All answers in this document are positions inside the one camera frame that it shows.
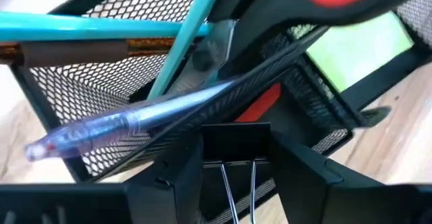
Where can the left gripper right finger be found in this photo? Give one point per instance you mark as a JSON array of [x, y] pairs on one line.
[[297, 183]]

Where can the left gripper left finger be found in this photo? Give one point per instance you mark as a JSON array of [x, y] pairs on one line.
[[175, 183]]

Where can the black binder clip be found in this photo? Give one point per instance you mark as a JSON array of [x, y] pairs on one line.
[[236, 143]]

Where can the red eraser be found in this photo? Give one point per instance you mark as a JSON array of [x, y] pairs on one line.
[[261, 104]]

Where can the translucent blue pen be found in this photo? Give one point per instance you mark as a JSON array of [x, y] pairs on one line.
[[101, 131]]

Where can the black mesh desk organizer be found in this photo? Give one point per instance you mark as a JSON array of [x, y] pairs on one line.
[[256, 72]]

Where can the green sticky note pad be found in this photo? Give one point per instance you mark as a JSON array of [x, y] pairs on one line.
[[357, 52]]

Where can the teal pen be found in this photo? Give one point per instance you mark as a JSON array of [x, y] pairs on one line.
[[189, 31], [84, 26]]

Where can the brown pen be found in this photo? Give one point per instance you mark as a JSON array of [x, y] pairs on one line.
[[74, 53]]

